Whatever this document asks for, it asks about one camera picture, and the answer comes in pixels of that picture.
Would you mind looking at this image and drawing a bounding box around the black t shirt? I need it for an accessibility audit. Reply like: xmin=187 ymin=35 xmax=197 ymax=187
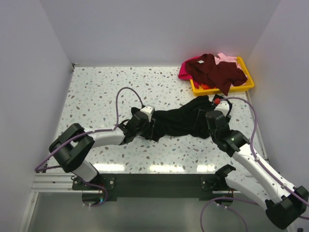
xmin=130 ymin=95 xmax=213 ymax=142

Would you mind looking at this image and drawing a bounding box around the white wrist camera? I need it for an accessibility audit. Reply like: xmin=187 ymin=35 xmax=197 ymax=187
xmin=140 ymin=105 xmax=155 ymax=122
xmin=212 ymin=98 xmax=232 ymax=116

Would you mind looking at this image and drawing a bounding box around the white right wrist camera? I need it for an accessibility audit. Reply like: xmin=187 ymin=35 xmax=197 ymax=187
xmin=212 ymin=98 xmax=232 ymax=116

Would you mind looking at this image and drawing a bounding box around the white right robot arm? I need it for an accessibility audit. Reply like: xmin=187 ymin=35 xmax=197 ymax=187
xmin=195 ymin=110 xmax=309 ymax=232

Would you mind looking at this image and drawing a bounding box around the orange red garment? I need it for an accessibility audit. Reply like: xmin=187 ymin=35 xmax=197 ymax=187
xmin=200 ymin=84 xmax=216 ymax=90

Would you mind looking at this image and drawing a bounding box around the aluminium frame rail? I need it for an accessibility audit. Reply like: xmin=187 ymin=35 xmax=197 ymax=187
xmin=31 ymin=173 xmax=73 ymax=193

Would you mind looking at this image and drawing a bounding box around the yellow plastic tray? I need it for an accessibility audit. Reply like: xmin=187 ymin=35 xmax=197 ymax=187
xmin=185 ymin=54 xmax=254 ymax=96

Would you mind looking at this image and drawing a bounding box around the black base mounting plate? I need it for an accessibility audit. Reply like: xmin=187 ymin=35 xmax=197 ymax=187
xmin=72 ymin=174 xmax=233 ymax=202

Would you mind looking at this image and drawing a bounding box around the light pink t shirt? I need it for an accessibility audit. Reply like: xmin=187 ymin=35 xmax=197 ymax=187
xmin=214 ymin=53 xmax=248 ymax=82

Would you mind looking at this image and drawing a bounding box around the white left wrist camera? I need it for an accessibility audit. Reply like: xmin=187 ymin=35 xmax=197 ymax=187
xmin=140 ymin=105 xmax=155 ymax=122

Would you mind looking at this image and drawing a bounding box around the maroon t shirt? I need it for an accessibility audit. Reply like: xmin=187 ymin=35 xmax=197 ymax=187
xmin=185 ymin=54 xmax=248 ymax=95

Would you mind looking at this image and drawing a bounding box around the magenta t shirt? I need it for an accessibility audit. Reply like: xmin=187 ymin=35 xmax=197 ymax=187
xmin=178 ymin=56 xmax=199 ymax=80

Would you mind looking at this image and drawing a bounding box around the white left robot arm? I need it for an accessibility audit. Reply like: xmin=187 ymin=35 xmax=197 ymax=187
xmin=49 ymin=111 xmax=155 ymax=189

